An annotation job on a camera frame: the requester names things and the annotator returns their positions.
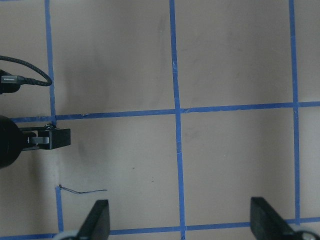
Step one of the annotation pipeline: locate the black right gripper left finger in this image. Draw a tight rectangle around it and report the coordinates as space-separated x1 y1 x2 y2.
76 199 110 240

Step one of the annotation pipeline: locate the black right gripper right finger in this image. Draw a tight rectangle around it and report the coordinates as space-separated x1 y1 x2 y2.
250 197 295 240

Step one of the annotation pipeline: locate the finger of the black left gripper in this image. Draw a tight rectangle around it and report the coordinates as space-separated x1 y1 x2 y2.
27 128 71 150

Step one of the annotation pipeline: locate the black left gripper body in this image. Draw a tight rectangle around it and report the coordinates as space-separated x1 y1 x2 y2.
0 115 40 169

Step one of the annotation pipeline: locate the loose blue thread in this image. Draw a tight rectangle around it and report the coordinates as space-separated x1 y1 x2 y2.
58 184 108 195

